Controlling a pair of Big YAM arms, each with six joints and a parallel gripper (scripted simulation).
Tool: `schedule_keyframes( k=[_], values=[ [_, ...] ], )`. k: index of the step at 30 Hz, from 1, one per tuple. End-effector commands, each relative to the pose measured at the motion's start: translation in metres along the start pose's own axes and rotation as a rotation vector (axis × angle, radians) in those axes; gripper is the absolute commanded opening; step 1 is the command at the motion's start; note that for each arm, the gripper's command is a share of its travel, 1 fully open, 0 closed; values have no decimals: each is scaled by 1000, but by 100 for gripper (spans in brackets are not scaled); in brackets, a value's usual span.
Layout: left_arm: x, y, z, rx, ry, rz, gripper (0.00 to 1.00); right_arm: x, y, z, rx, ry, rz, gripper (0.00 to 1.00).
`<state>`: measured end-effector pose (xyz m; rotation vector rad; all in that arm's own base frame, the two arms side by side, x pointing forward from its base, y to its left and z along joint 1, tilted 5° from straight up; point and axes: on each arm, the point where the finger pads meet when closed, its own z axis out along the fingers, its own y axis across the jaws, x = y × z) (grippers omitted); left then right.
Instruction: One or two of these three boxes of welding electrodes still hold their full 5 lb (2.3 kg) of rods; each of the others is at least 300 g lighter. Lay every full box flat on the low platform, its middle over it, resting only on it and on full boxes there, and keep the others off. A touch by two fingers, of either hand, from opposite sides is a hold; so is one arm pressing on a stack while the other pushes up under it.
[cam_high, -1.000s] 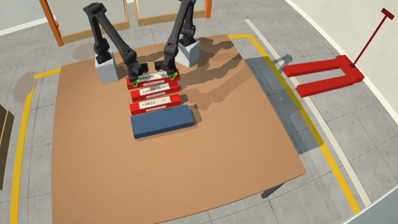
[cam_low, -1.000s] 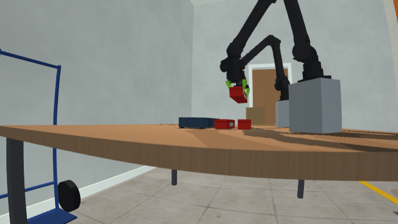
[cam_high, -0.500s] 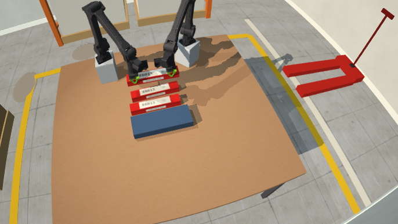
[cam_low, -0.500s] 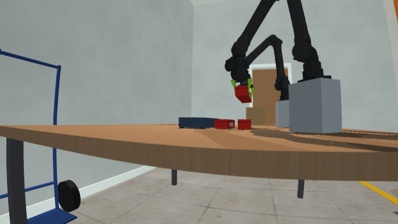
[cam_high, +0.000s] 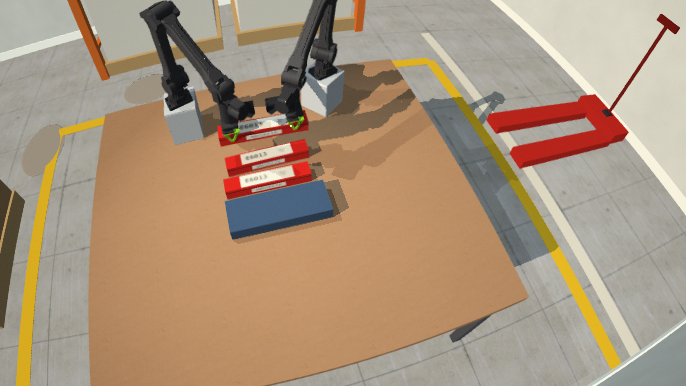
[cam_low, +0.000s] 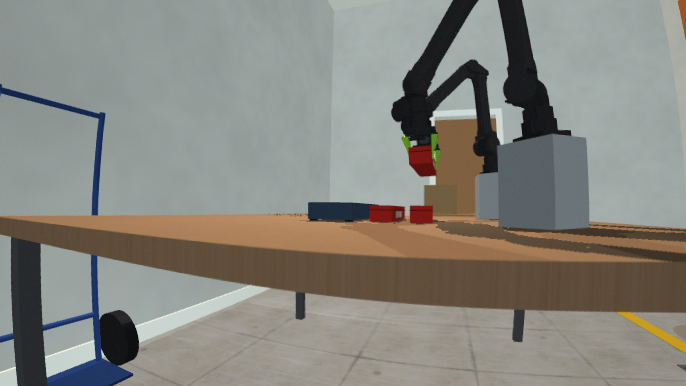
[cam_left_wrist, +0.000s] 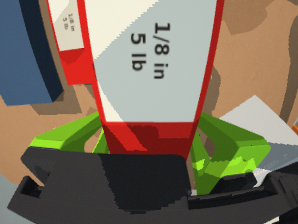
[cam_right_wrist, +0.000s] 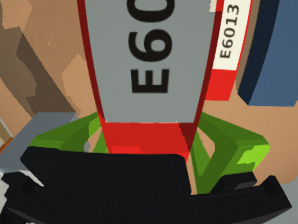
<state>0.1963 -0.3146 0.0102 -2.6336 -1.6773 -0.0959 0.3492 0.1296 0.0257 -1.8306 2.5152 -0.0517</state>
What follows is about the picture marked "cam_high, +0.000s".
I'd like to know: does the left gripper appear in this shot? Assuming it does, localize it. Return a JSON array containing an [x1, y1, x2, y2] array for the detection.
[[285, 97, 304, 130]]

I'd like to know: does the red welding electrode box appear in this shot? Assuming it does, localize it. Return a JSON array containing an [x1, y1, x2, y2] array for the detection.
[[225, 139, 309, 177]]

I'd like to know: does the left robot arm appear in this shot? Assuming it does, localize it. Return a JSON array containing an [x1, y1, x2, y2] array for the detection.
[[265, 0, 338, 114]]

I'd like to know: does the red box of welding electrodes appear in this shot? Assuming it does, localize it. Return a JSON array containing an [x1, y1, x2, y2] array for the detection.
[[223, 161, 312, 199]]

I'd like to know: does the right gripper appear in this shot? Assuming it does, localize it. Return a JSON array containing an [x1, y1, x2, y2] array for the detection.
[[220, 112, 240, 142]]

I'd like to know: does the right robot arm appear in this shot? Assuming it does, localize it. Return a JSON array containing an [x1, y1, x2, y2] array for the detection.
[[139, 1, 255, 124]]

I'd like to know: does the red box with white label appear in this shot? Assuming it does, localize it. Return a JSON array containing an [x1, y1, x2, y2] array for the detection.
[[218, 110, 308, 146]]

